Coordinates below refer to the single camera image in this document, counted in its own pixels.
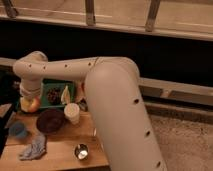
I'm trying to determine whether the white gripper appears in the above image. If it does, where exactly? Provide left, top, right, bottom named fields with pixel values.
left=20, top=79, right=43, bottom=100

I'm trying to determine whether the red yellow apple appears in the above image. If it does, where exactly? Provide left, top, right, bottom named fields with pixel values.
left=20, top=97, right=40, bottom=113

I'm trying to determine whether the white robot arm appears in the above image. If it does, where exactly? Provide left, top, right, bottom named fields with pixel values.
left=13, top=51, right=168, bottom=171

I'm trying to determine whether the blue plastic cup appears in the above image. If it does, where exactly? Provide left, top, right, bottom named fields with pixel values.
left=9, top=121, right=27, bottom=139

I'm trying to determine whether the white paper cup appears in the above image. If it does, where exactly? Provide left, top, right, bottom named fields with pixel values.
left=64, top=103, right=80, bottom=124

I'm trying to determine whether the small metal cup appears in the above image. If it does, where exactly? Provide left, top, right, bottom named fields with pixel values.
left=74, top=144, right=89, bottom=160

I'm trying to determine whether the green plastic tray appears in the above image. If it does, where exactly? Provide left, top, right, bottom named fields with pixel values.
left=15, top=79, right=76, bottom=113

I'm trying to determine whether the dark grape bunch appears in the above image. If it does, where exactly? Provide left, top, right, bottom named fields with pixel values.
left=47, top=87, right=60, bottom=105

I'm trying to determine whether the pale wedge slice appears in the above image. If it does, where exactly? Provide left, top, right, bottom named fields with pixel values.
left=61, top=86, right=71, bottom=104

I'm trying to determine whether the purple bowl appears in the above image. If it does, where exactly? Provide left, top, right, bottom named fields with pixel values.
left=36, top=108, right=65, bottom=134

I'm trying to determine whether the orange red bowl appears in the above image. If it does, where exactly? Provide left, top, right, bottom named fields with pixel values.
left=80, top=82, right=85, bottom=94

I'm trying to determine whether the small dark clip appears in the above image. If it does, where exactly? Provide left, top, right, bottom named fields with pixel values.
left=79, top=100, right=88, bottom=111

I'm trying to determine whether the grey blue cloth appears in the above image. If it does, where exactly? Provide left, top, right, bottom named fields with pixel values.
left=19, top=134, right=46, bottom=161

